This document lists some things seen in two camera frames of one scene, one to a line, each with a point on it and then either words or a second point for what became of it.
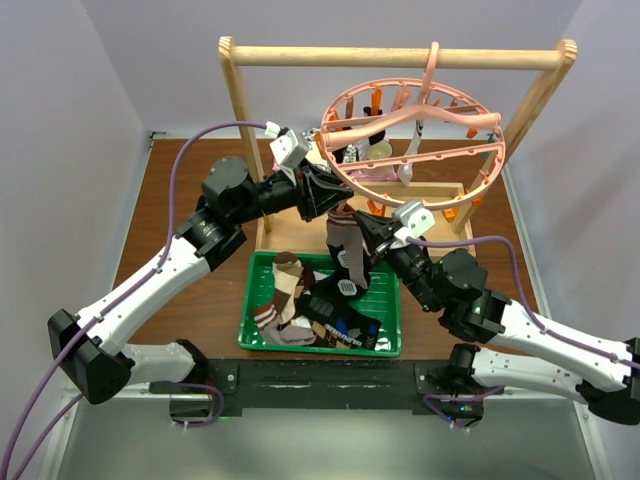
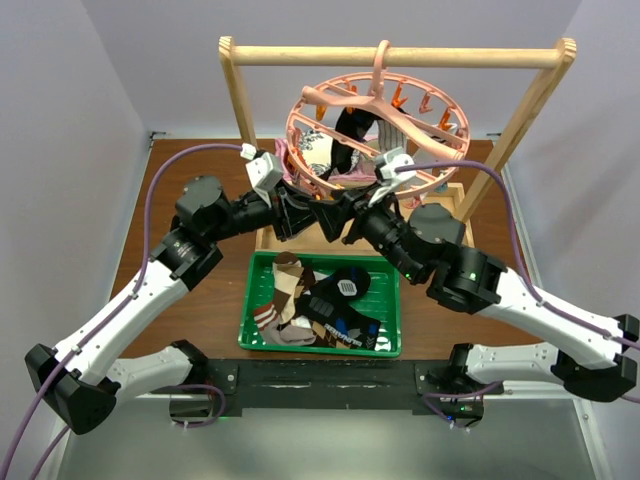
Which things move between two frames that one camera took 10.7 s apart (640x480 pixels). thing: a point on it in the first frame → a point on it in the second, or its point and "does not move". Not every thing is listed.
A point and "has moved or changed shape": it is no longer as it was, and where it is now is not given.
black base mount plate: (385, 385) does not move
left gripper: (317, 194) → (285, 212)
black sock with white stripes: (345, 285) → (354, 124)
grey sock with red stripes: (267, 322) does not move
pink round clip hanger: (407, 139) has moved or changed shape
